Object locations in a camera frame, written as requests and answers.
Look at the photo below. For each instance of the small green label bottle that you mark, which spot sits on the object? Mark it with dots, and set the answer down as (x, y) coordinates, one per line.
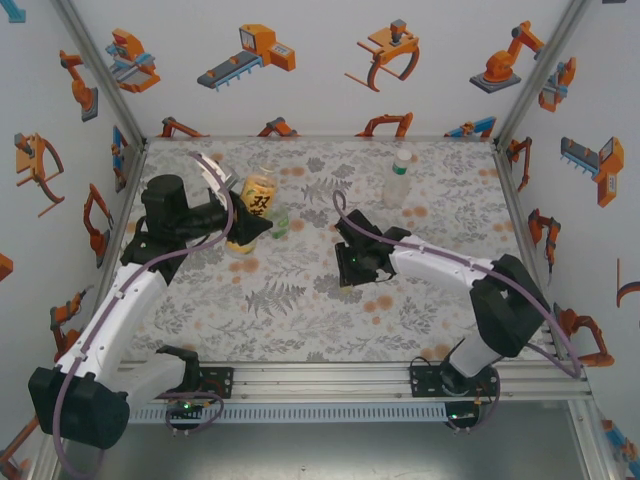
(281, 225)

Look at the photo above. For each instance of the yellow tea bottle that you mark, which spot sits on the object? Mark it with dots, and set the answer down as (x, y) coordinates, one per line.
(257, 192)

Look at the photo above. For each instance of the clear water bottle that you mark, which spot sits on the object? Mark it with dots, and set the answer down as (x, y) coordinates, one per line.
(397, 187)

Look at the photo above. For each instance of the white bottle cap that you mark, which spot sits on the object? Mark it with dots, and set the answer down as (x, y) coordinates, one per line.
(403, 155)

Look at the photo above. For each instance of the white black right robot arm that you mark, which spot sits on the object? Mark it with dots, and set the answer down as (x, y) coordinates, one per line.
(435, 267)

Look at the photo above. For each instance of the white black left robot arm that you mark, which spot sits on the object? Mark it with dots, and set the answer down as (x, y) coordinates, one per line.
(110, 320)

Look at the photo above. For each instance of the grey floral tablecloth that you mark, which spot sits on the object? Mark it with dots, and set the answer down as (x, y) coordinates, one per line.
(280, 340)

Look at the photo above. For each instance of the small green circuit board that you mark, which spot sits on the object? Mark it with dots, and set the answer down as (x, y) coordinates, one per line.
(186, 407)
(460, 415)

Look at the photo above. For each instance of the aluminium table side rail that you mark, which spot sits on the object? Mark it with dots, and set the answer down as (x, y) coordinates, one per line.
(515, 200)
(125, 200)

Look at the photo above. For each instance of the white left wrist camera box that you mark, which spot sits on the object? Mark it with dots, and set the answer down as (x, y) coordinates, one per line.
(217, 172)

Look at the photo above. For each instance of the aluminium front rail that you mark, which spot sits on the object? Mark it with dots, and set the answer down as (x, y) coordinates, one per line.
(320, 382)

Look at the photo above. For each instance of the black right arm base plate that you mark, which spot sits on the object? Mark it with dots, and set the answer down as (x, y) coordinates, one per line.
(422, 382)

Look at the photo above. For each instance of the aluminium frame post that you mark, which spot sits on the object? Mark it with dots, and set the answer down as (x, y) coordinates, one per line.
(106, 80)
(540, 75)

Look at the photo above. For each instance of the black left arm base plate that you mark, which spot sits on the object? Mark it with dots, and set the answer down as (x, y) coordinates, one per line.
(220, 382)

